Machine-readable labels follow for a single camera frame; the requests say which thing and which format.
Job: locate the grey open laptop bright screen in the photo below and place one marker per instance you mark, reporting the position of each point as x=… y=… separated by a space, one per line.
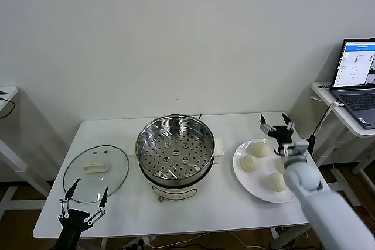
x=357 y=103

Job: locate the round glass pot lid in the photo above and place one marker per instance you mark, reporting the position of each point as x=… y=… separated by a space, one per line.
x=117 y=171

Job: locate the white floor power strip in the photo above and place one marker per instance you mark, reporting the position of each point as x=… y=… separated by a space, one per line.
x=137 y=243

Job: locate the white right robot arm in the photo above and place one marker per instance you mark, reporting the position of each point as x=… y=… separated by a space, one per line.
x=301 y=176

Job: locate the white side table with laptop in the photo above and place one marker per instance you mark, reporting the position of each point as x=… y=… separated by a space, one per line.
x=323 y=93

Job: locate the perforated steel steamer basket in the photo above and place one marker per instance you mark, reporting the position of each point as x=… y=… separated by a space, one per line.
x=152 y=136

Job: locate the white table leg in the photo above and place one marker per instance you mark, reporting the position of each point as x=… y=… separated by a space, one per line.
x=279 y=236
x=103 y=244

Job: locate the white round plate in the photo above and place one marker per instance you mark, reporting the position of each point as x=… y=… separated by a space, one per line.
x=255 y=185

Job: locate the white steamed baozi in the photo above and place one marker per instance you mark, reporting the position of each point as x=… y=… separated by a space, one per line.
x=274 y=182
x=249 y=163
x=260 y=149
x=279 y=165

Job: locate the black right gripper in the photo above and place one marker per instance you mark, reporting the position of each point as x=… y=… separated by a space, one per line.
x=281 y=133

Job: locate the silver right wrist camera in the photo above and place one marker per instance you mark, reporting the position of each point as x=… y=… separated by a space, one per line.
x=297 y=147

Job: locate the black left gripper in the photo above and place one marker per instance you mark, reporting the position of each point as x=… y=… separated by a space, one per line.
x=70 y=219

